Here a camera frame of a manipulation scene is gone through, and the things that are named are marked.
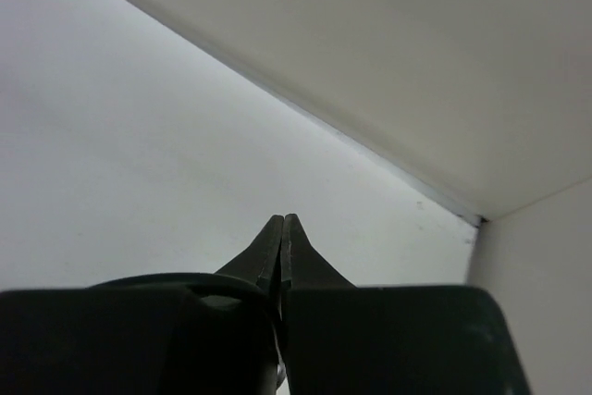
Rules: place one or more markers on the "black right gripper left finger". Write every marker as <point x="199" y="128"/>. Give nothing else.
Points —
<point x="167" y="333"/>

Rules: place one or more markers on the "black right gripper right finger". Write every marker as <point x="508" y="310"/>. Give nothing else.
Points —
<point x="344" y="339"/>

